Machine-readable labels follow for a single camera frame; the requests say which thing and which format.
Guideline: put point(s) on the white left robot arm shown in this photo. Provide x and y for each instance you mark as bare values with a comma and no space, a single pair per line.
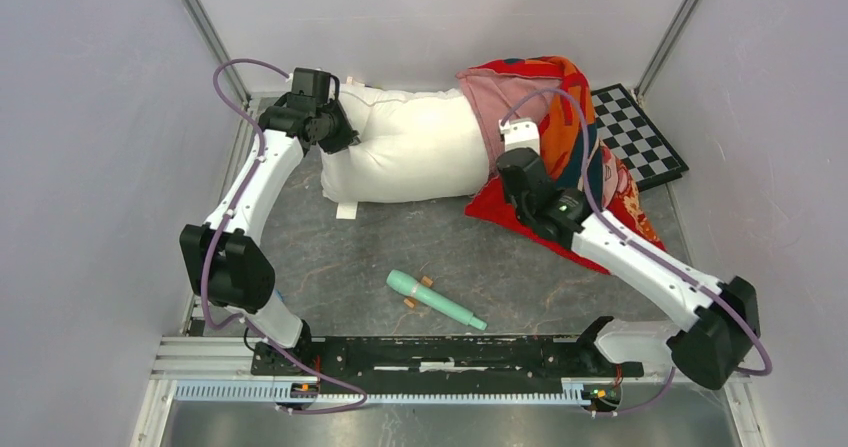
223,259

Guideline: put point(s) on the pink red patterned pillowcase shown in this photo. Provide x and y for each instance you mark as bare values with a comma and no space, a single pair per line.
556,95

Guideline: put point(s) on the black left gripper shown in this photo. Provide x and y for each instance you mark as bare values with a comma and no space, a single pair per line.
346,136

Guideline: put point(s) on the white pillow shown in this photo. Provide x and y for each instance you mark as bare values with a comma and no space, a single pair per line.
412,147

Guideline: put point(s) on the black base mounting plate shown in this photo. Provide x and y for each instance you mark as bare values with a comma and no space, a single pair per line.
456,365

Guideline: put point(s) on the teal toy microphone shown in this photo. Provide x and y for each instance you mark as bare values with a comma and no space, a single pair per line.
404,284

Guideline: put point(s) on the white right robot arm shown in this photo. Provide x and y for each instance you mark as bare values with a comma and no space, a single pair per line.
718,322

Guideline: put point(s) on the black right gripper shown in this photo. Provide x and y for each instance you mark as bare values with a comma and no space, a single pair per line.
506,193

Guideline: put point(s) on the light blue cable duct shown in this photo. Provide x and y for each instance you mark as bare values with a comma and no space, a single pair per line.
285,392

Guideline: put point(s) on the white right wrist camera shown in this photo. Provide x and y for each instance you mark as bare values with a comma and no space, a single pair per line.
520,133

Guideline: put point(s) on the black white checkerboard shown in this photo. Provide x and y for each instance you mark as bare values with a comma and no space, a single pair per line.
633,138

